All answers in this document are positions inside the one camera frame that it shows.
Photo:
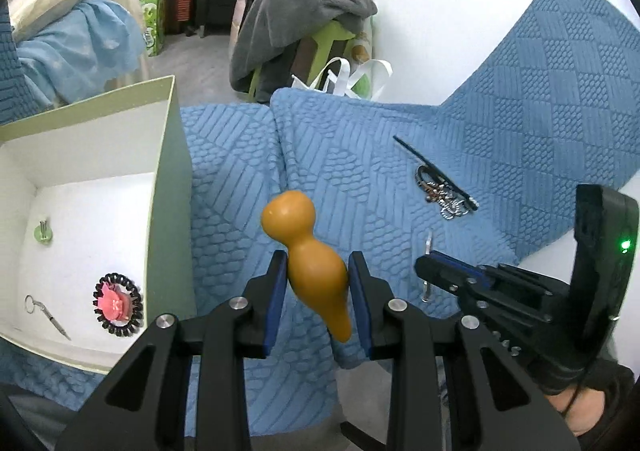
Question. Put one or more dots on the green shopping bag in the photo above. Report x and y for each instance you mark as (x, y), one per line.
(152, 23)

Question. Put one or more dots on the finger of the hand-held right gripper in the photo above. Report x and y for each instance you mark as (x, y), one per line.
(440, 276)
(460, 263)

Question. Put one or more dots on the pale green cardboard box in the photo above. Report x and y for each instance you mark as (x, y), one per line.
(170, 211)

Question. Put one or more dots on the pink hair clip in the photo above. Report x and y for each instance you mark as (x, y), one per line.
(112, 302)

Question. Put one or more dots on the blue textured blanket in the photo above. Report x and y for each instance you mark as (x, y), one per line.
(525, 106)

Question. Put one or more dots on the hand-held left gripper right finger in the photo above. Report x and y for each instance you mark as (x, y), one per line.
(361, 311)

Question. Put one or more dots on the person's right forearm dark sleeve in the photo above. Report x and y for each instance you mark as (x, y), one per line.
(620, 411)

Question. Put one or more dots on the light blue frilled blanket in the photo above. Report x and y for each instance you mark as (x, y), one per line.
(80, 51)

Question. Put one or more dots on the thin black hair stick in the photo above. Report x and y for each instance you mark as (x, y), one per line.
(415, 153)

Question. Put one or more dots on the silver hair clip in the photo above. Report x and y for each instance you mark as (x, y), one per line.
(428, 242)

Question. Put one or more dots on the green hair clip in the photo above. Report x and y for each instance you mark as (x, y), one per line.
(43, 232)

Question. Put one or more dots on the red suitcase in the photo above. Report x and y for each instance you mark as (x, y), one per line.
(179, 3)

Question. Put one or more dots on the person's right hand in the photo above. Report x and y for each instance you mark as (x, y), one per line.
(580, 406)

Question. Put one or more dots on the orange gourd pendant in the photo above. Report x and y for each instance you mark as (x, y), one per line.
(310, 271)

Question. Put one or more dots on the white tote bag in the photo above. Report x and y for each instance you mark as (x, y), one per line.
(345, 76)

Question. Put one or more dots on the small silver scissors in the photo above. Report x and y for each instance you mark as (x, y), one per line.
(50, 324)

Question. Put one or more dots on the grey clothes pile on chair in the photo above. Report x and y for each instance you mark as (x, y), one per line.
(300, 11)

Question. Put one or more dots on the green plastic stool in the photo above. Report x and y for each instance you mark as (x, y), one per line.
(325, 36)

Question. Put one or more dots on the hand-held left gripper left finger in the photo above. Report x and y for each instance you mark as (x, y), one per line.
(276, 311)

